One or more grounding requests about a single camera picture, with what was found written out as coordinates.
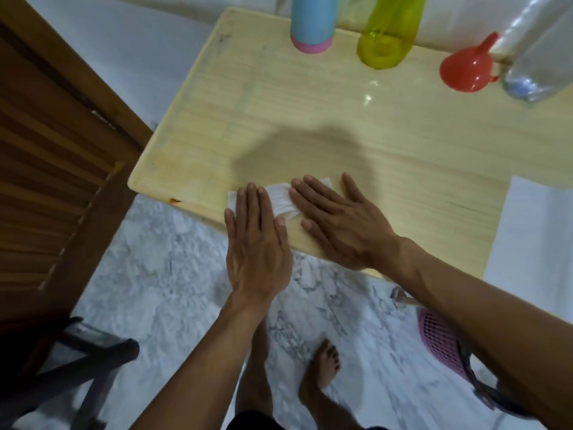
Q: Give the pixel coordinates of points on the person's leg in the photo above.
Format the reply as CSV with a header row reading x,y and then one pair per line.
x,y
255,376
320,371

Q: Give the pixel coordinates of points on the person's left little finger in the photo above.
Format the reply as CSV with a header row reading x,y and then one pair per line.
x,y
230,226

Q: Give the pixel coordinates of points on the red plastic funnel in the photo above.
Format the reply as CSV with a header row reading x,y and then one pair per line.
x,y
468,71

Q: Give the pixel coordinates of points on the brown wooden louvre door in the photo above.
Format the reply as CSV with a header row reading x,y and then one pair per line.
x,y
53,174

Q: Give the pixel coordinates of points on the white paper sheet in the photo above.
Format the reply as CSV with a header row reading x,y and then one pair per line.
x,y
532,246

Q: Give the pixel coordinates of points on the yellow-green translucent bottle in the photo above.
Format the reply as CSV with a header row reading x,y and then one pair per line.
x,y
389,35

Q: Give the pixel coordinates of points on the person's left leg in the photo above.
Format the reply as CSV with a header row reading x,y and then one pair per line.
x,y
255,376

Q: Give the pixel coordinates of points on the white cloth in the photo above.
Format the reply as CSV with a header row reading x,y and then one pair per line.
x,y
280,196

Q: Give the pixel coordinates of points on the person's right middle finger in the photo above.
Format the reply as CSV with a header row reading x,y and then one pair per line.
x,y
313,194

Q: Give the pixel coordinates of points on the person's left hand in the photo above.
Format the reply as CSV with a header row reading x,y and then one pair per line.
x,y
257,259

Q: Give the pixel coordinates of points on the person's left middle finger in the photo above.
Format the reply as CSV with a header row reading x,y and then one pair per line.
x,y
252,203

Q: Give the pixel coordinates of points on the blue bottle with pink base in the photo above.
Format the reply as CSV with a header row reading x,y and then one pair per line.
x,y
313,22

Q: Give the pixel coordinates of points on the person's right little finger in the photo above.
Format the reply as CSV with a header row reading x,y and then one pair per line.
x,y
352,188

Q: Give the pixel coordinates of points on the pink plastic basket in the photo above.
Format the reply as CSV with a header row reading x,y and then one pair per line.
x,y
441,340

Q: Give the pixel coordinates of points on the person's right forearm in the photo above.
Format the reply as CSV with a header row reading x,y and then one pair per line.
x,y
488,326

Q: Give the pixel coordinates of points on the person's left thumb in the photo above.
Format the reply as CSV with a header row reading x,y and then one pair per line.
x,y
282,232

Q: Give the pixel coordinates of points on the person's right thumb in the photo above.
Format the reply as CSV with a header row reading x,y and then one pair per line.
x,y
315,237

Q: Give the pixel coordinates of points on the person's right leg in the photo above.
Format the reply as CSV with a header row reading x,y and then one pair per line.
x,y
320,371

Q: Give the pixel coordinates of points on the wooden table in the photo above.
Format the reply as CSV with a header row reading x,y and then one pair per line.
x,y
358,143

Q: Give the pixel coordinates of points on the black metal stool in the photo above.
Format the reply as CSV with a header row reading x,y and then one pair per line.
x,y
67,367

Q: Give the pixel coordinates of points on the person's right hand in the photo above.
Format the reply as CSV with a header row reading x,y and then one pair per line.
x,y
353,232

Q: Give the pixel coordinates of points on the black shorts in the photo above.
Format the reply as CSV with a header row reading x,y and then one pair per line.
x,y
255,420

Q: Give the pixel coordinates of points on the clear plastic bottle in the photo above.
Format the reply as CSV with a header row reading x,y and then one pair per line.
x,y
541,71
523,26

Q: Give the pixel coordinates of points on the person's left forearm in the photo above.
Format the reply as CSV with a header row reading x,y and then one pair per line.
x,y
201,371

